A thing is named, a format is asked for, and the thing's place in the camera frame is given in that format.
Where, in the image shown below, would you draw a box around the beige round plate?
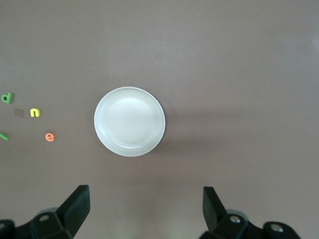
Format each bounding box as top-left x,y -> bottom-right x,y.
94,86 -> 166,158

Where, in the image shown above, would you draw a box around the green foam letter d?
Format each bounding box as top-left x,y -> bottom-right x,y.
0,92 -> 14,104

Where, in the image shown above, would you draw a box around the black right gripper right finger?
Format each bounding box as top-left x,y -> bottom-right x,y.
198,186 -> 302,239

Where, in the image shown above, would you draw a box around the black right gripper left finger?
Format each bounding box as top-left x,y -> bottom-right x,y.
0,184 -> 91,239

